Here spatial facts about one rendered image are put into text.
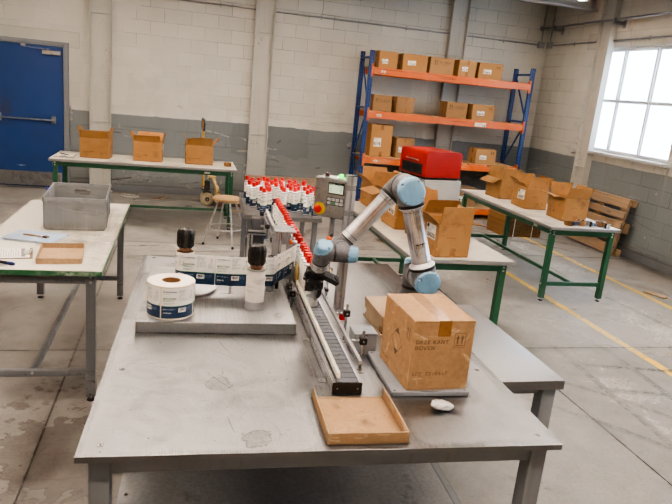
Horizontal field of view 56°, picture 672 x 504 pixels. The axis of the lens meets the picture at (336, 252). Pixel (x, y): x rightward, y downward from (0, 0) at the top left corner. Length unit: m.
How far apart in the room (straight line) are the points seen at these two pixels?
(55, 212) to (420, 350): 2.94
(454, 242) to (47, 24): 7.53
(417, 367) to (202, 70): 8.51
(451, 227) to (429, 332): 2.37
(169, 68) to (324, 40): 2.47
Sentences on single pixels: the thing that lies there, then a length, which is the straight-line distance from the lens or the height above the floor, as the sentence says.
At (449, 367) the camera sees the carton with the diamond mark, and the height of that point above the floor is 0.94.
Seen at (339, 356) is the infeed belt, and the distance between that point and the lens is 2.48.
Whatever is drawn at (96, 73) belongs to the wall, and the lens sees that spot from 10.40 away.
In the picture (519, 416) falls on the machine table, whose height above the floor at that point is 0.83.
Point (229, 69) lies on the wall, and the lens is 10.40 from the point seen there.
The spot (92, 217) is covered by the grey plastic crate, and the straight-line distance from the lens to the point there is 4.54.
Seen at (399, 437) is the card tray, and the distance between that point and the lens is 2.06.
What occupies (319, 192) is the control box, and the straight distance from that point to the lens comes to 3.00.
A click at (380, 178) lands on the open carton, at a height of 1.09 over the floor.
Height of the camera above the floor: 1.88
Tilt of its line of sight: 14 degrees down
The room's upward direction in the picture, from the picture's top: 6 degrees clockwise
